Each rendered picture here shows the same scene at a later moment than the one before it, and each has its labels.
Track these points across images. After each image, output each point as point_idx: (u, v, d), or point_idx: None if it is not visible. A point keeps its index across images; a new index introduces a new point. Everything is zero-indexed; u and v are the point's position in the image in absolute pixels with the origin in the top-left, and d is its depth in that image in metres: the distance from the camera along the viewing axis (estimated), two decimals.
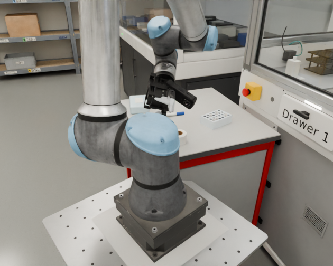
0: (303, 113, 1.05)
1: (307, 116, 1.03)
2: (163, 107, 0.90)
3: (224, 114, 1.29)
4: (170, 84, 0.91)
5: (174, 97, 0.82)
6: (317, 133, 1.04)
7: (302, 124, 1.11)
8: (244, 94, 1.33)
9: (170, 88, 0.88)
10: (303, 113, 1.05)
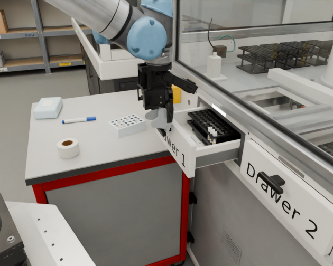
0: (160, 129, 0.82)
1: (163, 133, 0.80)
2: None
3: (135, 120, 1.11)
4: (168, 79, 0.74)
5: (172, 121, 0.79)
6: (178, 153, 0.82)
7: (168, 142, 0.88)
8: None
9: (168, 92, 0.75)
10: (162, 128, 0.83)
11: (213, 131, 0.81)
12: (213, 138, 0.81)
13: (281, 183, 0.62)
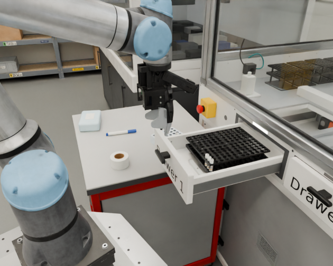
0: (160, 156, 0.87)
1: (162, 161, 0.85)
2: None
3: (175, 133, 1.21)
4: (167, 79, 0.74)
5: (172, 121, 0.79)
6: (176, 180, 0.86)
7: (167, 167, 0.92)
8: (199, 111, 1.25)
9: (168, 92, 0.75)
10: (162, 155, 0.87)
11: (210, 159, 0.85)
12: (210, 165, 0.85)
13: (329, 197, 0.72)
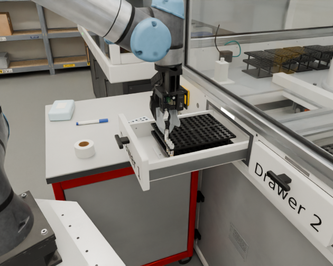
0: (118, 141, 0.83)
1: (119, 145, 0.81)
2: None
3: (165, 132, 0.84)
4: None
5: None
6: (135, 166, 0.82)
7: (128, 153, 0.88)
8: None
9: None
10: (120, 140, 0.83)
11: (170, 144, 0.81)
12: (170, 151, 0.81)
13: (288, 181, 0.68)
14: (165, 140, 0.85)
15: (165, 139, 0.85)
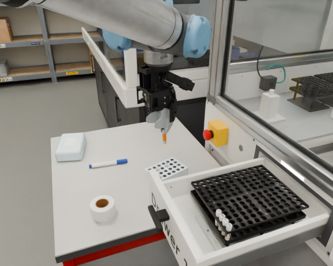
0: (155, 218, 0.61)
1: (158, 227, 0.59)
2: None
3: (215, 214, 0.63)
4: (170, 79, 0.74)
5: (174, 120, 0.80)
6: (178, 254, 0.60)
7: (166, 228, 0.66)
8: (205, 138, 0.99)
9: (172, 92, 0.75)
10: (157, 217, 0.61)
11: (227, 224, 0.59)
12: (227, 234, 0.59)
13: None
14: (215, 222, 0.64)
15: (215, 221, 0.64)
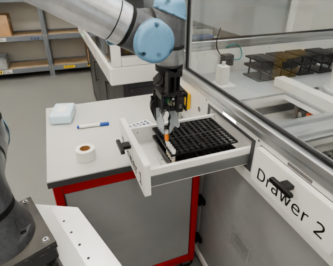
0: (120, 146, 0.82)
1: (121, 151, 0.80)
2: None
3: (166, 144, 0.85)
4: None
5: (177, 113, 0.83)
6: (137, 171, 0.82)
7: (130, 158, 0.88)
8: None
9: None
10: (121, 145, 0.83)
11: (172, 149, 0.81)
12: (172, 156, 0.81)
13: (291, 188, 0.67)
14: (166, 152, 0.86)
15: (166, 151, 0.86)
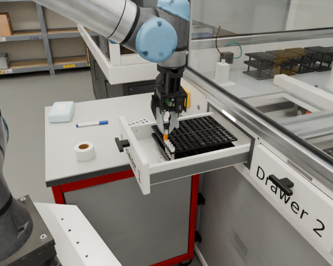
0: (119, 144, 0.82)
1: (119, 149, 0.80)
2: None
3: (165, 142, 0.84)
4: None
5: (177, 114, 0.83)
6: (136, 169, 0.81)
7: (129, 156, 0.87)
8: None
9: None
10: (120, 143, 0.82)
11: (171, 147, 0.80)
12: (170, 154, 0.80)
13: (290, 186, 0.67)
14: (165, 150, 0.85)
15: (165, 149, 0.85)
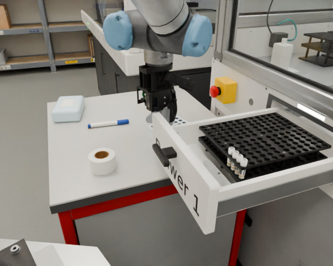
0: (161, 154, 0.54)
1: (164, 162, 0.52)
2: None
3: (228, 151, 0.56)
4: (170, 79, 0.74)
5: (174, 120, 0.80)
6: (187, 192, 0.54)
7: (172, 171, 0.60)
8: (213, 94, 0.92)
9: (172, 92, 0.75)
10: (164, 153, 0.55)
11: (242, 159, 0.53)
12: (242, 170, 0.53)
13: None
14: (228, 162, 0.58)
15: (227, 161, 0.58)
